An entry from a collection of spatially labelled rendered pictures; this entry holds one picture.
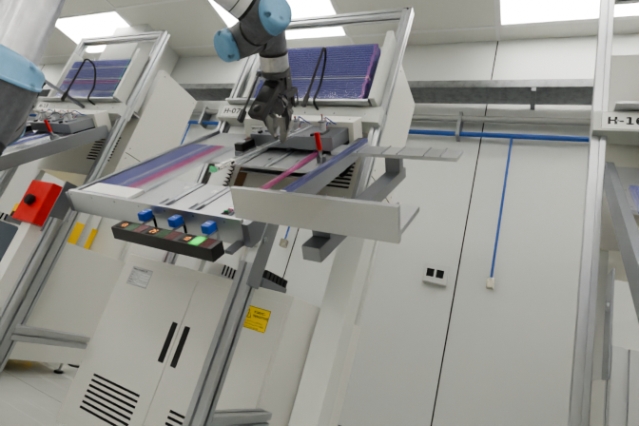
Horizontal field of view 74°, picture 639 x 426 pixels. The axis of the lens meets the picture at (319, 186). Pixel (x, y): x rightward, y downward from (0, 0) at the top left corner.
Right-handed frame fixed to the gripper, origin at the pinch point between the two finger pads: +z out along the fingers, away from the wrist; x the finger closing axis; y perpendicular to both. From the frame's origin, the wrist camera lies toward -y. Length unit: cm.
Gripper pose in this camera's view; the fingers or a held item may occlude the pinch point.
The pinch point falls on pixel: (278, 139)
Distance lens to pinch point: 124.1
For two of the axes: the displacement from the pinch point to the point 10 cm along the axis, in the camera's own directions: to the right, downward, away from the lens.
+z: 0.5, 8.2, 5.7
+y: 4.5, -5.2, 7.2
